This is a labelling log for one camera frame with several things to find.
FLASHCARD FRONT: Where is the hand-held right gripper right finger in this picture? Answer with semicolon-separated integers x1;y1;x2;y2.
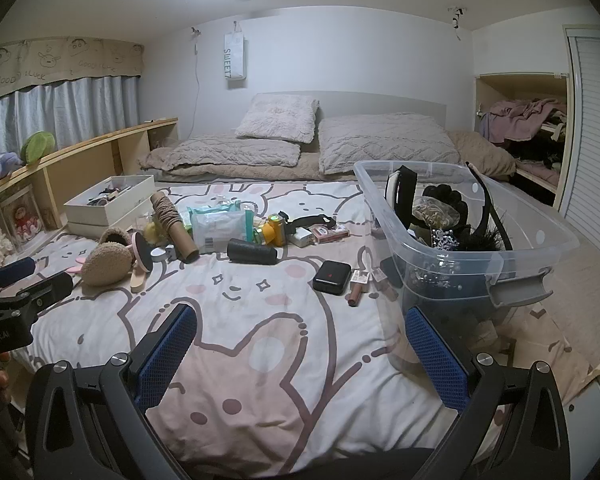
405;305;576;480

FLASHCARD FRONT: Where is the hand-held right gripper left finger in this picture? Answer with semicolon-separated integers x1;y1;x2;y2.
24;303;199;480

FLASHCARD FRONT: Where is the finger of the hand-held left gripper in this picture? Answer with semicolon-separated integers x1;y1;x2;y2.
0;270;75;316
0;257;36;289

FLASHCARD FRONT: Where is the lip gloss tube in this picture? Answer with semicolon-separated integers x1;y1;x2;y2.
347;269;371;307

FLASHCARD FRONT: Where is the black foam cylinder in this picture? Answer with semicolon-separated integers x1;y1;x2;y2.
227;238;280;265

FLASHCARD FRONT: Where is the wet wipes pack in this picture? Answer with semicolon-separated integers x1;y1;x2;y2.
187;202;256;254

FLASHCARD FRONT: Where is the clear plastic container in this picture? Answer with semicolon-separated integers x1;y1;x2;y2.
354;160;581;321

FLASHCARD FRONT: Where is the red doll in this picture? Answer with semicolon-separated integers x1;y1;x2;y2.
10;204;42;242

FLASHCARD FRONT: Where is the beige fuzzy slipper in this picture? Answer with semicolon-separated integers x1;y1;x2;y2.
97;227;131;249
82;241;134;289

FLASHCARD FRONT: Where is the pink round mirror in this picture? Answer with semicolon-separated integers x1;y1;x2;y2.
129;232;154;294

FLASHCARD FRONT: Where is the printed blanket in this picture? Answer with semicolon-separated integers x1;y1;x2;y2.
27;180;600;461

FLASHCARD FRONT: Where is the purple plush toy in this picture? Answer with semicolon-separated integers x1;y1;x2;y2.
0;152;25;184

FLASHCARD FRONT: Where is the white storage box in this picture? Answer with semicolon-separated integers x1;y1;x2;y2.
63;175;156;227

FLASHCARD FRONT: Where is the silver tiara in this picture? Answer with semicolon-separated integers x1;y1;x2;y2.
429;229;461;254

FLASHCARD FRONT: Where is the green plush toy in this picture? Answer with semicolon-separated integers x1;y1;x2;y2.
20;131;57;165

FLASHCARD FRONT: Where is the cardboard tube with yarn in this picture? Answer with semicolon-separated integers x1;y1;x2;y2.
149;192;200;264

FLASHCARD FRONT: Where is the small black case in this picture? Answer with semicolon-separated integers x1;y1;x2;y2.
312;259;352;294

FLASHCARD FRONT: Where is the black fuzzy glove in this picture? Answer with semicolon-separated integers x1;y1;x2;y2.
422;183;474;234

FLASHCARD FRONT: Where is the wooden shelf unit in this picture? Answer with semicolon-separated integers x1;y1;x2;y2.
0;117;180;271

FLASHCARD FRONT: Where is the yellow flashlight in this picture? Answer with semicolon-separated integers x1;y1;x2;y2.
260;213;289;247

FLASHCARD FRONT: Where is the pink card box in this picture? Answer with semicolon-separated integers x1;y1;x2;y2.
310;224;351;244

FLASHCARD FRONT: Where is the black and white pouch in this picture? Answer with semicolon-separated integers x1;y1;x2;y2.
385;165;419;231

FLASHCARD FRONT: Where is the black headband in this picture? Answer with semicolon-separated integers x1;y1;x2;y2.
464;161;514;252

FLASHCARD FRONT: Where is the blue curtain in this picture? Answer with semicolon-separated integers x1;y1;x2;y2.
0;75;142;161

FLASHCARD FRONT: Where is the beige duvet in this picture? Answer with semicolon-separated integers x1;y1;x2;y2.
140;130;517;182

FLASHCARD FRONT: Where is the printed curtain valance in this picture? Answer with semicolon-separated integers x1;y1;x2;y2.
0;36;146;101

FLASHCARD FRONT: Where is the quilted grey pillow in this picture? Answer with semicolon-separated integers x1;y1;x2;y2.
318;113;461;175
172;137;301;167

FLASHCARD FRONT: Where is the pile of clothes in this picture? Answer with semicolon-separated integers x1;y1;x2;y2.
477;99;568;181

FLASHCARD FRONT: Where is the fluffy pillow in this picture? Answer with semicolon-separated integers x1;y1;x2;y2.
234;93;320;144

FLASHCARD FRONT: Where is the white louvred door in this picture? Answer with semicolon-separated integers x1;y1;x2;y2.
552;25;600;281

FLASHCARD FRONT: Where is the wooden closet niche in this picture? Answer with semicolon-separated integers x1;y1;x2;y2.
474;71;573;211

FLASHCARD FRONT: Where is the white hanging tissue bag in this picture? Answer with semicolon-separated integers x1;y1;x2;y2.
223;21;246;81

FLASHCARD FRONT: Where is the white wall cable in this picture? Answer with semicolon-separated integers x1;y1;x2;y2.
187;27;204;141

